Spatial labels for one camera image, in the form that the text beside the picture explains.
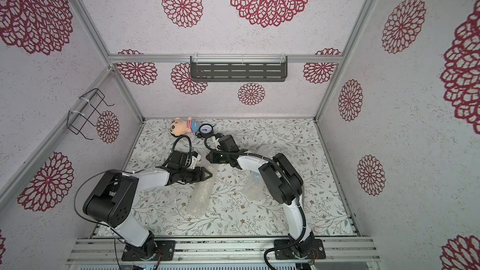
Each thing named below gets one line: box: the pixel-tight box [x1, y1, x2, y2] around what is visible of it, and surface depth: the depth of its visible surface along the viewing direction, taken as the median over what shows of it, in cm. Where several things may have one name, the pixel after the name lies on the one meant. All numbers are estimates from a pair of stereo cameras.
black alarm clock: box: [198, 123, 214, 139], surface depth 114 cm
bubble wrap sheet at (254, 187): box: [243, 168, 274, 204], surface depth 89 cm
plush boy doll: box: [170, 116, 200, 137], surface depth 108 cm
